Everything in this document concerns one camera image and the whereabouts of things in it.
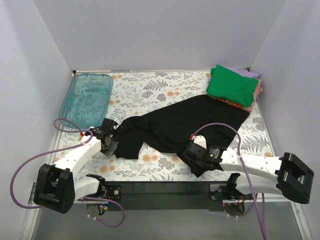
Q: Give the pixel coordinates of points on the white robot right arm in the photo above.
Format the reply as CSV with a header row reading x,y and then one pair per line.
x,y
287,176

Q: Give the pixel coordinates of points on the teal transparent plastic tray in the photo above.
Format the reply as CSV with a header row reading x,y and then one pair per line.
x,y
87,99

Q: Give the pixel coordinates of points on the black t-shirt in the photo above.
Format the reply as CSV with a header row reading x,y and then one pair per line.
x,y
168,129

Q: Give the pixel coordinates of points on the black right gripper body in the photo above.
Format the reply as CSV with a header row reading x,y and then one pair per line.
x,y
189,152

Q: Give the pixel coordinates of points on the green folded t-shirt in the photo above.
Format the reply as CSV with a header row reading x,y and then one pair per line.
x,y
229,85

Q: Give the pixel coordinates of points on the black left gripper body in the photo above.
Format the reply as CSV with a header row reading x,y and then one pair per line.
x,y
110,145

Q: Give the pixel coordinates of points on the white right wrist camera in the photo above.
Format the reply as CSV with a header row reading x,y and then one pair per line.
x,y
199,140

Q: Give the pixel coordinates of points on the aluminium frame rail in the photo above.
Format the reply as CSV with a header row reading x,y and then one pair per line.
x,y
87,221

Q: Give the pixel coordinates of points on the lavender folded t-shirt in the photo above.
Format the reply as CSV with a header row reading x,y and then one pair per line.
x,y
245,73

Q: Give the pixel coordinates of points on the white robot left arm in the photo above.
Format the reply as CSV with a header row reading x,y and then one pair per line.
x,y
56,186

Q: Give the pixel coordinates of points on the orange patterned folded t-shirt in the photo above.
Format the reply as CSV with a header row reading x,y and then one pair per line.
x,y
231,103

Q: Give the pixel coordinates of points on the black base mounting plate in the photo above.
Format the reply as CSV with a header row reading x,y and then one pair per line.
x,y
169,195

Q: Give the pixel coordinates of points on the pink folded t-shirt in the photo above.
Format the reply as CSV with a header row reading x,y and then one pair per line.
x,y
256,93

